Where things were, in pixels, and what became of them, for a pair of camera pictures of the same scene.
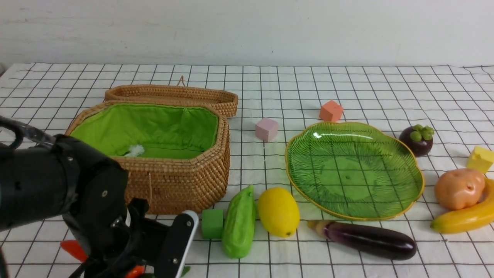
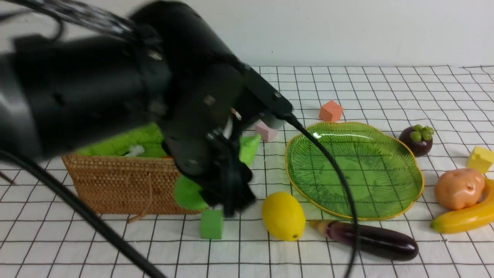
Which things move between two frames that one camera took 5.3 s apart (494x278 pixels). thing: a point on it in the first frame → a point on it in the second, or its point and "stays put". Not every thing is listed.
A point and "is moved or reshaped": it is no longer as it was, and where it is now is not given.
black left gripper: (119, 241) → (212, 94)
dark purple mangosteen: (419, 139) stays put
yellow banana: (471, 219) stays put
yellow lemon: (278, 212) is moved or reshaped
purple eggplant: (374, 240) stays put
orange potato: (459, 187) stays put
